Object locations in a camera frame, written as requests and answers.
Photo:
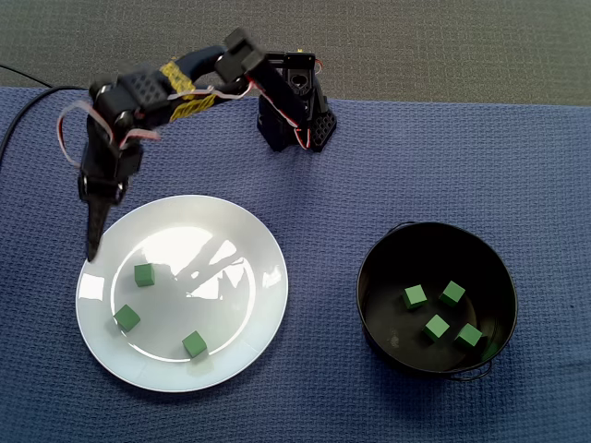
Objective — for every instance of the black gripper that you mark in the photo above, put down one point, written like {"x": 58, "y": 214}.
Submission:
{"x": 99, "y": 190}

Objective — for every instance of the green cube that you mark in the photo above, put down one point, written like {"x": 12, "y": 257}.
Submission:
{"x": 126, "y": 317}
{"x": 144, "y": 275}
{"x": 468, "y": 335}
{"x": 414, "y": 296}
{"x": 194, "y": 343}
{"x": 452, "y": 293}
{"x": 436, "y": 327}

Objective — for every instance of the white round plate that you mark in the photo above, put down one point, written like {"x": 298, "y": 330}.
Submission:
{"x": 184, "y": 369}

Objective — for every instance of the blue woven table cloth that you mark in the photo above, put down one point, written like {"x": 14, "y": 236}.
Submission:
{"x": 323, "y": 277}

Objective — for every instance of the black metal bucket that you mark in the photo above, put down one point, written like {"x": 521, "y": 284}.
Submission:
{"x": 498, "y": 277}

